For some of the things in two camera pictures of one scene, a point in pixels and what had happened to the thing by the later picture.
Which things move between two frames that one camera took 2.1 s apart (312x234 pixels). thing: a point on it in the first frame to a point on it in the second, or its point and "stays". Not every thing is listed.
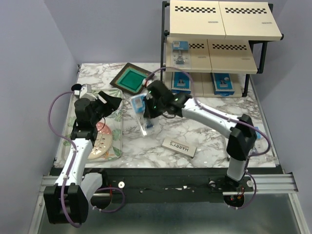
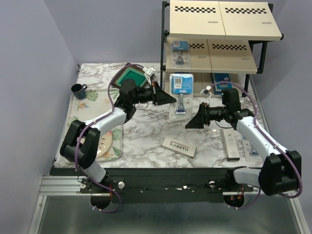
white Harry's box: x=181 y=147 stays
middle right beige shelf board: x=231 y=56 stays
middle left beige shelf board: x=200 y=58 stays
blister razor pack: x=181 y=54 stays
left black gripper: x=113 y=103 to x=161 y=95
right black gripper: x=148 y=114 to x=197 y=121
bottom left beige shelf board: x=196 y=83 stays
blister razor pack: x=137 y=103 to x=181 y=89
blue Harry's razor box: x=222 y=84 stays
